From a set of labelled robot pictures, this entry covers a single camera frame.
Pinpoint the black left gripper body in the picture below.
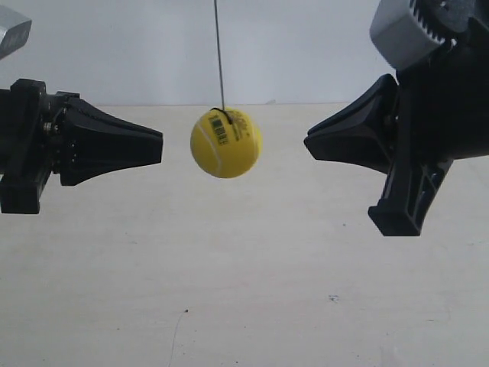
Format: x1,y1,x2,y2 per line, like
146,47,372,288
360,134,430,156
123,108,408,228
1,79,80,214

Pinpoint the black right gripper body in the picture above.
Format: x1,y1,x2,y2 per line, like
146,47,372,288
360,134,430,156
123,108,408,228
368,37,489,237

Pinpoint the yellow tennis ball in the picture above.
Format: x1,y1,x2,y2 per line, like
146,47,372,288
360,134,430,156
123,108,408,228
189,107,263,179

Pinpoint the thin black hanging string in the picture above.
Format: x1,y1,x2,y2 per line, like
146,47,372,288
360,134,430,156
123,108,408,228
212,0,226,112

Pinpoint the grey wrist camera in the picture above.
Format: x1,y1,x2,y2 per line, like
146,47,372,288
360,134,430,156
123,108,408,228
369,0,453,71
1,5,32,60

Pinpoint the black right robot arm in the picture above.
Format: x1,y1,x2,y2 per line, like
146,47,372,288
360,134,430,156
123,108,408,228
303,1,488,236

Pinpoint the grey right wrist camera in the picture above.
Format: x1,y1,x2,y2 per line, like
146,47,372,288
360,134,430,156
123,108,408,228
369,0,453,71

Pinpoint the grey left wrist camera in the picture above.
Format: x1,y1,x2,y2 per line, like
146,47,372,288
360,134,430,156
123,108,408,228
1,5,32,60

